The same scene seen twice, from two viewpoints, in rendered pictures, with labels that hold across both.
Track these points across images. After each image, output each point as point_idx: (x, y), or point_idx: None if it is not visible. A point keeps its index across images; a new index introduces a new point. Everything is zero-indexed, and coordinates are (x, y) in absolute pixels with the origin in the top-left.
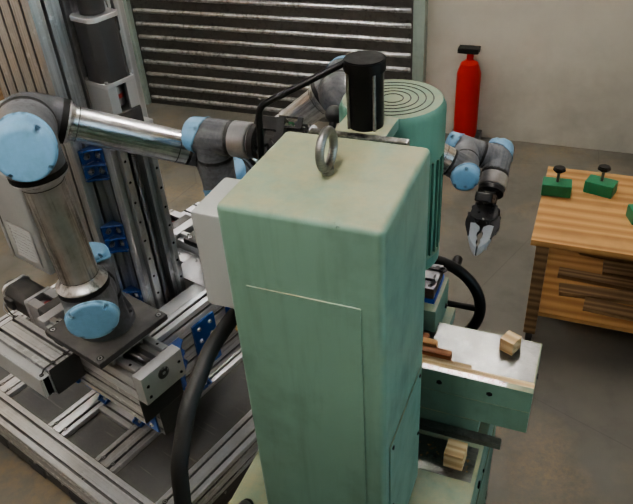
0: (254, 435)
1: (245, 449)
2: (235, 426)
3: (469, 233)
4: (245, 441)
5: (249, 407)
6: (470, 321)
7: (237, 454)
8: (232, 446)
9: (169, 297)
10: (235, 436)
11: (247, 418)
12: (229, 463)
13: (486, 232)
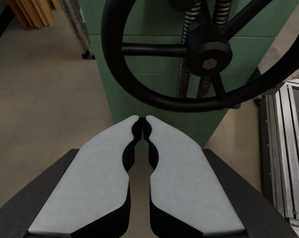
0: (282, 140)
1: (277, 130)
2: None
3: (201, 154)
4: (283, 134)
5: None
6: (130, 70)
7: (279, 123)
8: (287, 128)
9: None
10: (292, 135)
11: None
12: (277, 116)
13: (98, 172)
